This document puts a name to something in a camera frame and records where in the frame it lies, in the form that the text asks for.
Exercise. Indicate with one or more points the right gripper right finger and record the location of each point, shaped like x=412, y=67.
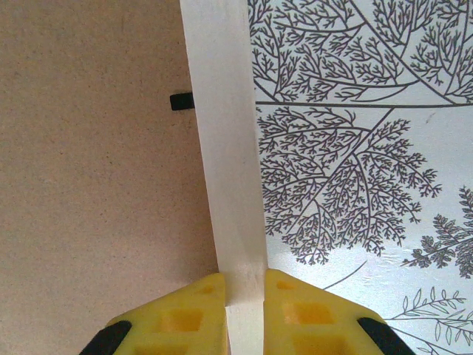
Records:
x=314, y=321

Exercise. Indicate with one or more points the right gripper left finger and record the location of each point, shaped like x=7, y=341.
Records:
x=177, y=325

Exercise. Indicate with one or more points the brown backing board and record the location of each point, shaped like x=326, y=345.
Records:
x=92, y=166

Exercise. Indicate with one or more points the white picture frame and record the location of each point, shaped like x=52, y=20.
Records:
x=225, y=148

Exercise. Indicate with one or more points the floral patterned table sheet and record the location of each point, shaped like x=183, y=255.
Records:
x=369, y=148

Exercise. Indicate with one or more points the black frame retaining tab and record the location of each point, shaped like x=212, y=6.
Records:
x=181, y=101

